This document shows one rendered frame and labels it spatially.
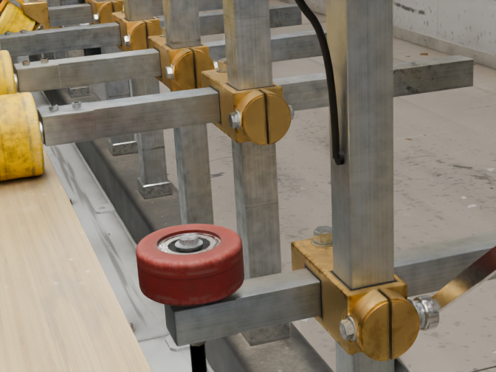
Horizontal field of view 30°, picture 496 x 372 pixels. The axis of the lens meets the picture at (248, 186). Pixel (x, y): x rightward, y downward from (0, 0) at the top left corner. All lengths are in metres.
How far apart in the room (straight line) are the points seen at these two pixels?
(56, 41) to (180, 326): 0.76
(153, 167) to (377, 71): 0.80
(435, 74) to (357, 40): 0.38
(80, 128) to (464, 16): 4.97
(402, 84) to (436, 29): 5.08
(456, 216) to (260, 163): 2.38
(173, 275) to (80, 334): 0.10
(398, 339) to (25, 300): 0.27
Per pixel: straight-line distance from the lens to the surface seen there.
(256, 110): 0.86
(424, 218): 3.23
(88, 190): 1.74
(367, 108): 0.65
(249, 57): 0.88
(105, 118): 0.90
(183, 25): 1.12
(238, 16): 0.87
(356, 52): 0.64
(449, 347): 2.42
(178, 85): 1.12
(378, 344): 0.69
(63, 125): 0.89
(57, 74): 1.14
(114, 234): 1.52
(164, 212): 1.36
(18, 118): 0.87
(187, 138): 1.15
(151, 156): 1.41
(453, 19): 5.89
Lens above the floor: 1.17
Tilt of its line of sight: 19 degrees down
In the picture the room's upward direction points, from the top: 3 degrees counter-clockwise
